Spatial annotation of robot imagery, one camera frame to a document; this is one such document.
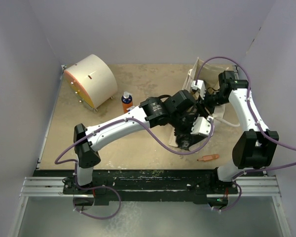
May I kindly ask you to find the purple cable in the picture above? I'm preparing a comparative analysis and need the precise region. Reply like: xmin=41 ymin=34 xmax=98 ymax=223
xmin=54 ymin=117 xmax=215 ymax=219
xmin=196 ymin=56 xmax=296 ymax=214

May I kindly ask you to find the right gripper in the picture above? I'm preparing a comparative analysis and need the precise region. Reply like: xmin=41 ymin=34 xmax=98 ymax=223
xmin=196 ymin=89 xmax=230 ymax=118

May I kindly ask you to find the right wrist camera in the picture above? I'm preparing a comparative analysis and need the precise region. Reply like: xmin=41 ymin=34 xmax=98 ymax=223
xmin=190 ymin=79 xmax=206 ymax=99

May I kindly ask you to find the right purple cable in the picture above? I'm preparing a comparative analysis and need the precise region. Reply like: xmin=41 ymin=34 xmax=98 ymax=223
xmin=196 ymin=56 xmax=296 ymax=214

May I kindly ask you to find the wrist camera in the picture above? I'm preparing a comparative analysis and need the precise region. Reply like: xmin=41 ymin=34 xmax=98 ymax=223
xmin=190 ymin=117 xmax=214 ymax=137
xmin=190 ymin=79 xmax=206 ymax=99

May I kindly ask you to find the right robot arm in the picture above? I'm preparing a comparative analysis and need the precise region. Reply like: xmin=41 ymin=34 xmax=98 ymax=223
xmin=191 ymin=71 xmax=279 ymax=193

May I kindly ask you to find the orange highlighter pen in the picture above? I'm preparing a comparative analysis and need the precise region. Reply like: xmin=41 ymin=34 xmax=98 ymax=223
xmin=198 ymin=154 xmax=220 ymax=162

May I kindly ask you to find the white cylindrical box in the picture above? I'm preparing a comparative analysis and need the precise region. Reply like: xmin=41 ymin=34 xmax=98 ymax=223
xmin=64 ymin=54 xmax=118 ymax=111

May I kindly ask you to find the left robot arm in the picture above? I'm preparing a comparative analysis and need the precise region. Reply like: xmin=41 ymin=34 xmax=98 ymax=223
xmin=74 ymin=90 xmax=212 ymax=194

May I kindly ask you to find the dark blue orange pump bottle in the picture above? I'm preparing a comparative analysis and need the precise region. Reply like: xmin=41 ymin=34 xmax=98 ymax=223
xmin=121 ymin=91 xmax=133 ymax=113

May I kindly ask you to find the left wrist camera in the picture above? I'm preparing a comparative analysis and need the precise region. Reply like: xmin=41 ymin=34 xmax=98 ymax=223
xmin=190 ymin=117 xmax=214 ymax=137

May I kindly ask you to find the canvas tote bag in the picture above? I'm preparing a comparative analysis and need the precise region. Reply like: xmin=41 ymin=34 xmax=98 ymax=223
xmin=168 ymin=57 xmax=241 ymax=151

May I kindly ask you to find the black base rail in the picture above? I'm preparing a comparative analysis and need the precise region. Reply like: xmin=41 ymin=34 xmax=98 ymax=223
xmin=33 ymin=168 xmax=264 ymax=205

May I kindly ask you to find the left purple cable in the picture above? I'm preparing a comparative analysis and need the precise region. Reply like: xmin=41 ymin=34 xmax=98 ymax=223
xmin=54 ymin=117 xmax=215 ymax=219

